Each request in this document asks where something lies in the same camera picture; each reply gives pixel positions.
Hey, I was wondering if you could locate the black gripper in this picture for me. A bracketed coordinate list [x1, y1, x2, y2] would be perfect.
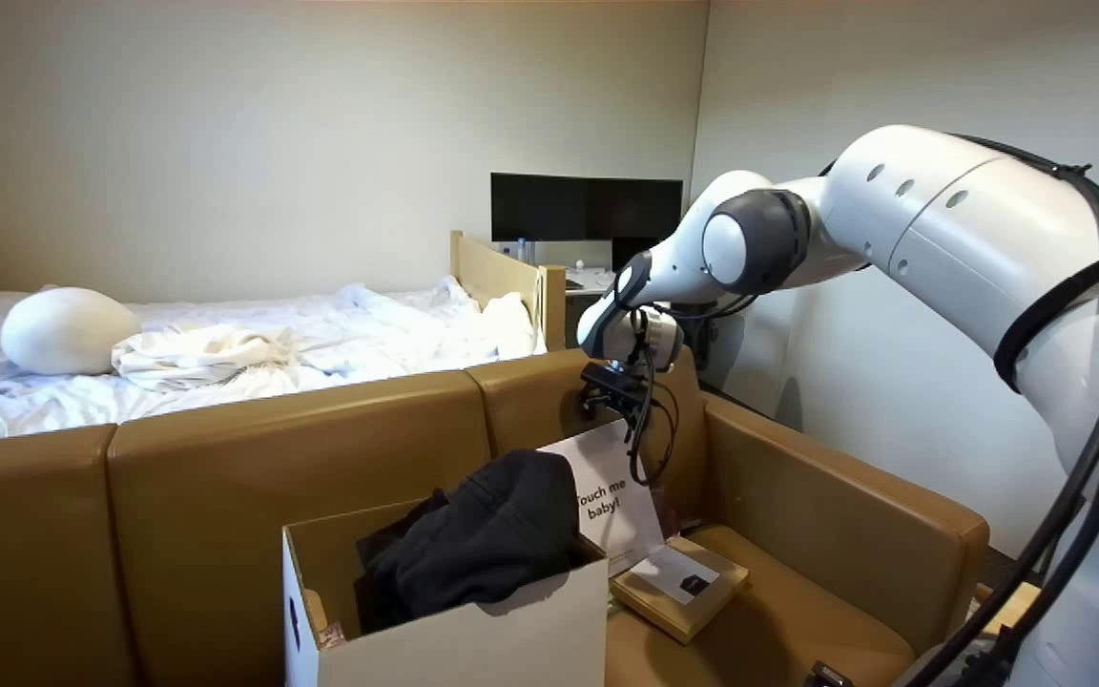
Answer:
[577, 359, 658, 448]

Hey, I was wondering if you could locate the small brown flat box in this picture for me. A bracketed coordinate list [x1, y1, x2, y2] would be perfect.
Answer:
[606, 538, 756, 649]

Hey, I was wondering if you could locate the white cardboard box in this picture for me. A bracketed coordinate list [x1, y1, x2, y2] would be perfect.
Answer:
[274, 491, 616, 687]

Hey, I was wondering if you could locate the white desk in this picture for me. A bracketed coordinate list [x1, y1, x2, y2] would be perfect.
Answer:
[559, 259, 628, 304]

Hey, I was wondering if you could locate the white card with black item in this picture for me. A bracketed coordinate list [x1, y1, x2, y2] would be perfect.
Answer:
[629, 541, 725, 610]

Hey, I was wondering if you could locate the black cloth garment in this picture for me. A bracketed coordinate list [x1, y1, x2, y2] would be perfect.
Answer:
[351, 448, 606, 636]

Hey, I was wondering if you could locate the black computer monitor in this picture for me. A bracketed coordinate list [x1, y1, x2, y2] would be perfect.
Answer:
[486, 170, 689, 273]

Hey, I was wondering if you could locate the white rumpled bedding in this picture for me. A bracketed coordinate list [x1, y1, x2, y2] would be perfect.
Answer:
[0, 276, 547, 454]

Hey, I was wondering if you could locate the round white cushion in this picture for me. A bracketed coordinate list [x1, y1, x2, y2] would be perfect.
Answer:
[0, 283, 147, 382]

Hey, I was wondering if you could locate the wooden bed frame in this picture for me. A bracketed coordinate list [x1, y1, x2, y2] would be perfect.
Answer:
[0, 225, 573, 357]

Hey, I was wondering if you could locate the black strap on arm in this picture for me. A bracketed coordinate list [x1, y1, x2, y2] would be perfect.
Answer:
[989, 239, 1099, 397]

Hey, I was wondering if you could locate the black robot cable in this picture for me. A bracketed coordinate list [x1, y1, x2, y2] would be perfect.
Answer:
[573, 131, 1099, 687]

